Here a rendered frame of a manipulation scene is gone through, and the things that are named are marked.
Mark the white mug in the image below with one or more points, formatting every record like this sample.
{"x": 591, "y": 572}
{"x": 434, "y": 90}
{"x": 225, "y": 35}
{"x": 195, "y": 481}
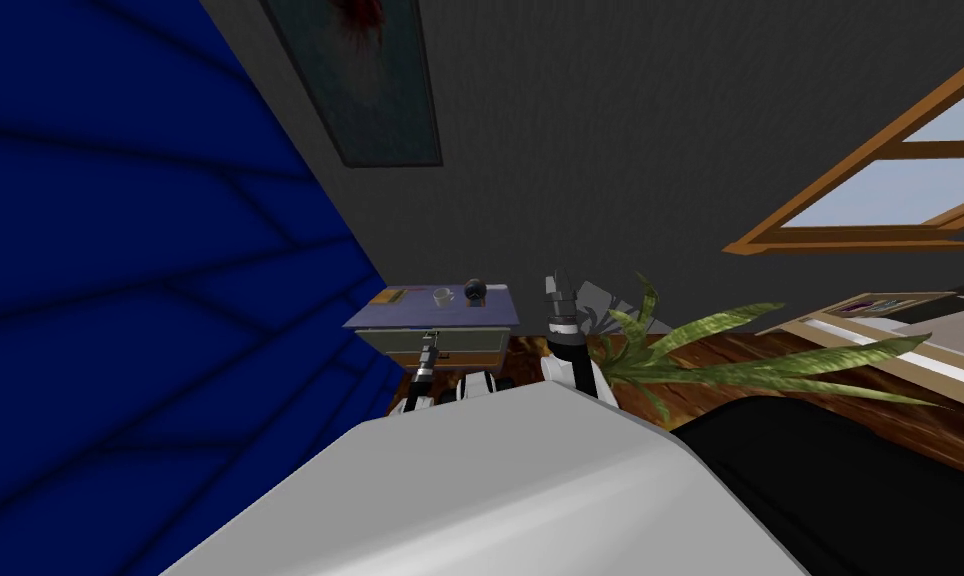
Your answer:
{"x": 443, "y": 298}

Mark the green leafy plant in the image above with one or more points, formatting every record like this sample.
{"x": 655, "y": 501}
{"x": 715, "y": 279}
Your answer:
{"x": 690, "y": 344}

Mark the wooden framed window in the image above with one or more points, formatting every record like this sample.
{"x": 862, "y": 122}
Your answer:
{"x": 890, "y": 184}

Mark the purple-topped nightstand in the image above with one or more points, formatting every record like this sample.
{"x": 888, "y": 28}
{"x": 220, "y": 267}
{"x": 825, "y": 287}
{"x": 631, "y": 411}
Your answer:
{"x": 450, "y": 318}

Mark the beige wooden furniture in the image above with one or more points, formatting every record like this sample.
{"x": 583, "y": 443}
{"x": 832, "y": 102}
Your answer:
{"x": 930, "y": 336}

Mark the dark round ball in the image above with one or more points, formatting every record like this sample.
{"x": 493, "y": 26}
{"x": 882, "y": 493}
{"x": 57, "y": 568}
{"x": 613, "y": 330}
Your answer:
{"x": 475, "y": 291}

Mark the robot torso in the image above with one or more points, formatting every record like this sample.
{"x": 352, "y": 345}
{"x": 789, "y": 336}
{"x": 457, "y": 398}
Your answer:
{"x": 490, "y": 496}

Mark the grey-green drawer front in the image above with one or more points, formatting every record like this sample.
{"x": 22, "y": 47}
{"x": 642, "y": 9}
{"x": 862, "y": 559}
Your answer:
{"x": 474, "y": 340}

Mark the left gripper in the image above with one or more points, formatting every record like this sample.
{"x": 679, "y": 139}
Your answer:
{"x": 429, "y": 342}

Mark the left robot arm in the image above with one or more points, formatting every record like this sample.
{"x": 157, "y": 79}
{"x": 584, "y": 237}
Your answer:
{"x": 423, "y": 382}

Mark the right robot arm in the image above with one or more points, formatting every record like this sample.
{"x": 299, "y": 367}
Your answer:
{"x": 567, "y": 346}

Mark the dark framed wall picture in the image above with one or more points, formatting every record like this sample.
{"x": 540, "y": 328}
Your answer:
{"x": 362, "y": 88}

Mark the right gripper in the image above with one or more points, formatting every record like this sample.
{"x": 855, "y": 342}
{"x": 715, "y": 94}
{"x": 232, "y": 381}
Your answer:
{"x": 564, "y": 308}

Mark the orange book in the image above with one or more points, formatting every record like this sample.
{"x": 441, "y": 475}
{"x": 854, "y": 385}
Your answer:
{"x": 388, "y": 298}

